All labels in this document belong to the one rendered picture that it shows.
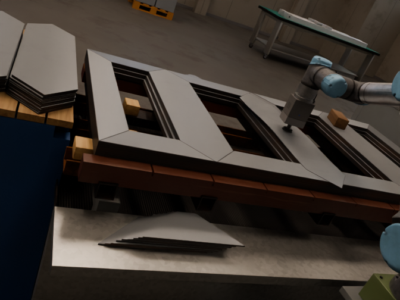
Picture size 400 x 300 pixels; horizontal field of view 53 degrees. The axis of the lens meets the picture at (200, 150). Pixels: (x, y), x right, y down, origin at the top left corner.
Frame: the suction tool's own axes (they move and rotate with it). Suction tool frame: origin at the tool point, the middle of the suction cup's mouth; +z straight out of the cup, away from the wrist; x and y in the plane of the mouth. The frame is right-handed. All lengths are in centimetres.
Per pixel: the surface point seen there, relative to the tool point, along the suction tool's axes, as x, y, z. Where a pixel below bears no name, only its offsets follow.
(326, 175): 30.0, -4.6, -0.4
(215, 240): 57, 35, 14
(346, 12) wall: -952, -518, -47
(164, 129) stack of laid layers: 21, 51, 3
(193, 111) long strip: 6.5, 40.3, -0.4
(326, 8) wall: -972, -468, -38
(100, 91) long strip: 13, 73, 0
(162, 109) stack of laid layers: 9, 52, 1
